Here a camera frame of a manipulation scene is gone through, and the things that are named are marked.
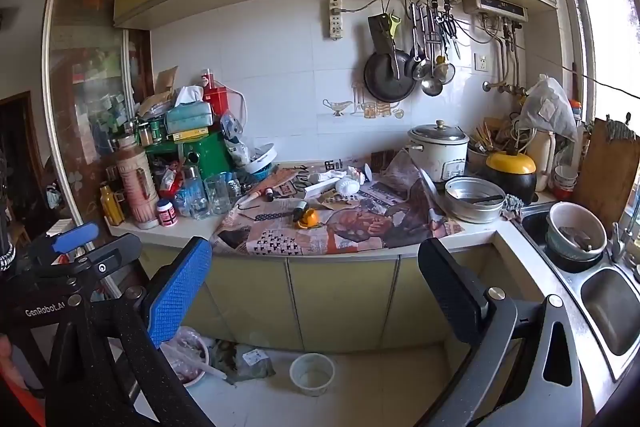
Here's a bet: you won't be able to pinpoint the black basin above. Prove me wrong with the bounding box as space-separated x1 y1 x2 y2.
545 237 606 273

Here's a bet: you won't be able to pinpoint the red packet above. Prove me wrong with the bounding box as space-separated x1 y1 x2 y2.
159 162 183 200

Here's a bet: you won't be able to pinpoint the newspaper sheets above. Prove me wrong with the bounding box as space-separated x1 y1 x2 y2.
210 152 463 258

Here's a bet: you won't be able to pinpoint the red canister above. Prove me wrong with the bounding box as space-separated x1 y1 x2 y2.
202 68 231 122

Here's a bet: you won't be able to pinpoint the small metal ladle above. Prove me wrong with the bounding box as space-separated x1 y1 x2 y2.
407 2 431 80

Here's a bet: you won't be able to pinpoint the brass wall tap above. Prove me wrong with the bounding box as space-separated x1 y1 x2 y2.
482 79 528 98

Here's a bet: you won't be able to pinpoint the metal basin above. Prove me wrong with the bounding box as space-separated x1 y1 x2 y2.
444 177 507 224

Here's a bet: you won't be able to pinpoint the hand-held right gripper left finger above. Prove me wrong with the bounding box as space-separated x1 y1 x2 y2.
45 237 213 427

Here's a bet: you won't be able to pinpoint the white bucket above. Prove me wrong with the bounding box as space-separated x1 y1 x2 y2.
289 352 335 397

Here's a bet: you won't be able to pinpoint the green box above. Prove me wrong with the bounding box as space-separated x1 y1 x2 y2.
145 129 233 188

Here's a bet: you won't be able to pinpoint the kitchen scissors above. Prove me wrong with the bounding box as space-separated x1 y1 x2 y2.
442 0 463 60

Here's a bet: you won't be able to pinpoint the flat yellow box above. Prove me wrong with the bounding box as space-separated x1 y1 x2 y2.
167 127 211 142

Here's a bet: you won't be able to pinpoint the blue white plastic bag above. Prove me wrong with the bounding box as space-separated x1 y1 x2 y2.
220 109 251 165

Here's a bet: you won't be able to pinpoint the small white box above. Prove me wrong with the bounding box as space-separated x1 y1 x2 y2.
304 181 341 198

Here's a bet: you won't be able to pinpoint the white rice cooker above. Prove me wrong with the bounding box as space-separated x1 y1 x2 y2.
406 120 471 184

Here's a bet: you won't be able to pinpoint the stack of small bowls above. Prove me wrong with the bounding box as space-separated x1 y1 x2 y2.
552 164 580 200

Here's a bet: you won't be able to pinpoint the black strip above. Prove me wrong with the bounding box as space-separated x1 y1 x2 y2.
237 206 288 222

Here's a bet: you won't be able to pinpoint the grey dishcloth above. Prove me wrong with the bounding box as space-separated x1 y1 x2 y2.
501 193 526 220

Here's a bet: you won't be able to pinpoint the large metal ladle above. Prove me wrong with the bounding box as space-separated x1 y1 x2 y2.
417 2 445 98

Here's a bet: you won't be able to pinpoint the black wire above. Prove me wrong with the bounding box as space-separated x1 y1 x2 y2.
560 66 640 100

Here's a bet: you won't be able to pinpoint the window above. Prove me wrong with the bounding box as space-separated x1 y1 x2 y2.
550 0 640 132

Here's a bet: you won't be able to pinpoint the clear plastic water bottle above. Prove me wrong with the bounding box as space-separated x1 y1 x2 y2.
180 164 211 220

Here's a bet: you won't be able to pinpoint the teal tissue box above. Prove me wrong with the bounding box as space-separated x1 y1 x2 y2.
165 87 213 134

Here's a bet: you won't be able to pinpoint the utensil holder with chopsticks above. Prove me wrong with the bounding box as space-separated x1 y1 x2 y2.
470 117 521 152

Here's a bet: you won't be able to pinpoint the clear glass cup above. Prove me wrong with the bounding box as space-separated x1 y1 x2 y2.
204 173 233 215

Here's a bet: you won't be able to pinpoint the stainless steel double sink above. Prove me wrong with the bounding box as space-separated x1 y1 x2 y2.
510 199 640 383

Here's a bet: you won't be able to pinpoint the white dish on blue basket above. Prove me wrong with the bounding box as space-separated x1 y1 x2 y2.
240 143 278 180

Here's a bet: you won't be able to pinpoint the orange peel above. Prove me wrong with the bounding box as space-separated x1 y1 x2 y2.
291 208 321 229

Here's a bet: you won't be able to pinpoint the white bowl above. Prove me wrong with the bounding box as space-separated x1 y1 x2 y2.
546 202 608 263

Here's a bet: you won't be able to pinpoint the white power strip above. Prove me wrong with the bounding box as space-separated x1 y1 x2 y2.
327 0 346 42

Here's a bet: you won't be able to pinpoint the white water heater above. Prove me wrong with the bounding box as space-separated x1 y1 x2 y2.
461 0 530 22

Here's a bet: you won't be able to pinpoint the kitchen cleaver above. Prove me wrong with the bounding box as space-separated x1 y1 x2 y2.
367 13 396 58

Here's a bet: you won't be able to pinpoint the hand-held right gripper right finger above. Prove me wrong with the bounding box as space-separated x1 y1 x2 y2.
417 237 591 427

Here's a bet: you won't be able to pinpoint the metal strainer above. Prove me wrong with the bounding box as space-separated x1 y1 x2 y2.
432 54 456 84

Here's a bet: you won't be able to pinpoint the grey bag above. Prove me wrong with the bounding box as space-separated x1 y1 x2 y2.
210 339 276 383

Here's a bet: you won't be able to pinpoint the brown cardboard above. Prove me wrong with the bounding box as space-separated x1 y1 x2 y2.
137 66 180 118

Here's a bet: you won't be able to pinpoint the white plastic jug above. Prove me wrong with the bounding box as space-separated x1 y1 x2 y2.
525 129 557 192

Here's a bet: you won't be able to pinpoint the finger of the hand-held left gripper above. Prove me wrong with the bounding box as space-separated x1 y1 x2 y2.
27 222 99 265
30 233 143 303

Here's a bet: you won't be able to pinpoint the glass sliding door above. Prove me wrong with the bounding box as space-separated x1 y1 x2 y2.
42 0 153 228

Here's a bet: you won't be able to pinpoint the black frying pan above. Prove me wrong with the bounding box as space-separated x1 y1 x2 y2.
363 49 418 104

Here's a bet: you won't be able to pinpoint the pink thermos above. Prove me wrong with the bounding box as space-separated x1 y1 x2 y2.
116 142 161 230

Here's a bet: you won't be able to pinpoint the yellow bottle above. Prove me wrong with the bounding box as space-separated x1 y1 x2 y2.
99 182 126 228

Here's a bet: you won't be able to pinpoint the metal sink faucet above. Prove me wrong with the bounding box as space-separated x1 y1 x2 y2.
607 209 633 264

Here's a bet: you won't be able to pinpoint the bowl with plastic bag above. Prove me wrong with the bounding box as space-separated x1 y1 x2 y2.
160 326 211 385

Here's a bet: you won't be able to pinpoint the yellow base cabinet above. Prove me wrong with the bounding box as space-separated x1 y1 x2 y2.
140 237 551 353

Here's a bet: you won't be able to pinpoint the yellow black cooker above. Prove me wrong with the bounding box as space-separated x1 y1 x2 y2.
484 150 538 205

